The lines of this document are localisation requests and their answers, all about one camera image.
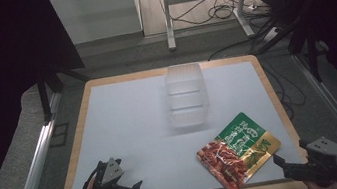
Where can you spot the black metal stand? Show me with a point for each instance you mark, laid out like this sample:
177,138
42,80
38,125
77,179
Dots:
307,43
47,92

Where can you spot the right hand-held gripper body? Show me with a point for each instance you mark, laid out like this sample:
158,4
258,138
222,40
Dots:
322,156

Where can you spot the person's right hand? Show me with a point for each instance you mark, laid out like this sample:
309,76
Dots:
327,186

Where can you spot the green and red snack packet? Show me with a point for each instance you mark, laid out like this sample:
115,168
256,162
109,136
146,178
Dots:
237,155

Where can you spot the white power strip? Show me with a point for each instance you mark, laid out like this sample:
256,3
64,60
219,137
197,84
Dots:
271,34

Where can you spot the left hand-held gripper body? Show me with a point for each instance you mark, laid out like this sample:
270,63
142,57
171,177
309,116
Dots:
111,172

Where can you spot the clear plastic storage box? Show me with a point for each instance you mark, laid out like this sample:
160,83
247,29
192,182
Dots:
186,95

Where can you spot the white cabinet panel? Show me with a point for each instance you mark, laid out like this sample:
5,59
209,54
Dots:
97,16

